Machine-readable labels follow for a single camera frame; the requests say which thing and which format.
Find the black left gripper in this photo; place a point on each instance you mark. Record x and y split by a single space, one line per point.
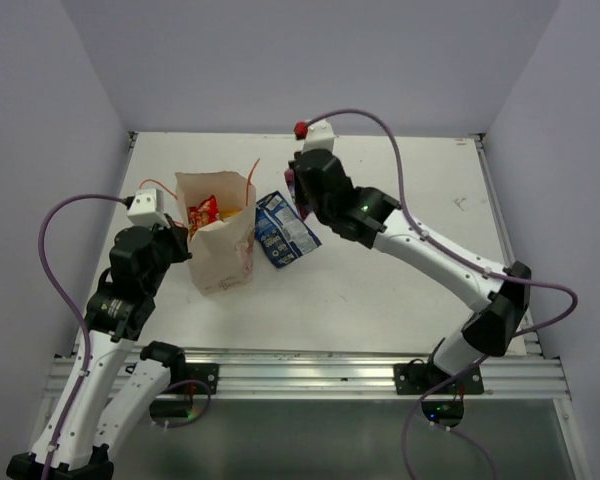
178 234

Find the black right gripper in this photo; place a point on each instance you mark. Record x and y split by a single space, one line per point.
301 192

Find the purple Fox's candy packet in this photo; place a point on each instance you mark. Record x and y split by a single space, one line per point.
294 192

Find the blue snack packet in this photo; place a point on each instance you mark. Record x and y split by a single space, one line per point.
283 236

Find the red snack packet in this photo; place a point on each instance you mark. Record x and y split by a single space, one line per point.
206 213

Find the white paper bag orange handles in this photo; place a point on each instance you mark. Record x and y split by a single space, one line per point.
221 253

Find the orange yellow snack packet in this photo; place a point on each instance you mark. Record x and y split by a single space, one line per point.
228 214

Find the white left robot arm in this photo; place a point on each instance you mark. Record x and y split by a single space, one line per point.
89 422

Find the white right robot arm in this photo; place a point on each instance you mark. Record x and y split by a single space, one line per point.
497 295

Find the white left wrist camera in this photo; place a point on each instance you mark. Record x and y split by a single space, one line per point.
146 208

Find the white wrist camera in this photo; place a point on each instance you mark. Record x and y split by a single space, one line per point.
146 208
318 135

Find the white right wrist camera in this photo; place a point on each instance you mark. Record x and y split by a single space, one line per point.
318 135

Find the black left base bracket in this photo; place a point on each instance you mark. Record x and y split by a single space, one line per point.
205 372

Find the black base bracket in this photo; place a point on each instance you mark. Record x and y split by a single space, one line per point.
416 377
205 372

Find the black right base bracket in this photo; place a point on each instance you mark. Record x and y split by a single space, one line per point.
416 377

